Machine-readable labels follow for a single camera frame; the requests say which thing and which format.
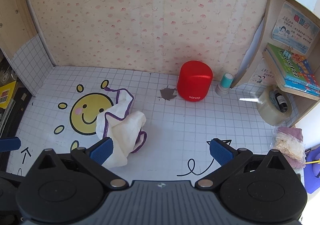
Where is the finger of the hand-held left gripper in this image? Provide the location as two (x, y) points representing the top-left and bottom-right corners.
(0, 136), (22, 152)

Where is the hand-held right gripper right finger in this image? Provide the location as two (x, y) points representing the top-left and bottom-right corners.
(195, 137), (288, 189)

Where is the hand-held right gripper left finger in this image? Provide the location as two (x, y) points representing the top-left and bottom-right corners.
(35, 137), (128, 189)

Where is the white towel with purple edge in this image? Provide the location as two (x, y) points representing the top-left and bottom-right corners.
(96, 87), (147, 168)

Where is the black flat case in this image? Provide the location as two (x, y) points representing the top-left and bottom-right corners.
(5, 88), (33, 135)

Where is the yellow cover book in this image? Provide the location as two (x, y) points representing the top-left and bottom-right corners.
(0, 82), (16, 109)

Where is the clear tape roll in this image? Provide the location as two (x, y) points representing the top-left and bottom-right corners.
(257, 85), (292, 126)

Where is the teal and grey stamp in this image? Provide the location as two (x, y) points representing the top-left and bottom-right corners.
(215, 73), (234, 96)

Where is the plastic bag of crumbs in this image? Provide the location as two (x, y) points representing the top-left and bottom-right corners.
(275, 126), (306, 169)

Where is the red round speaker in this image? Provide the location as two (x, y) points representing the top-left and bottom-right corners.
(177, 60), (213, 102)

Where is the small black bottle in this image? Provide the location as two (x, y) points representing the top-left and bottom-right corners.
(274, 93), (288, 113)

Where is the wooden shelf with books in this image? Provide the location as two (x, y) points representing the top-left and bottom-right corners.
(231, 0), (320, 127)

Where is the blue plastic object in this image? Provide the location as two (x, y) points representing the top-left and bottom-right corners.
(304, 145), (320, 194)

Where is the blue cover book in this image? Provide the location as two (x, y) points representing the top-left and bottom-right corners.
(262, 50), (320, 97)

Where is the light blue paper notice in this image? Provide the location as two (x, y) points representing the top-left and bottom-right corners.
(272, 2), (314, 54)

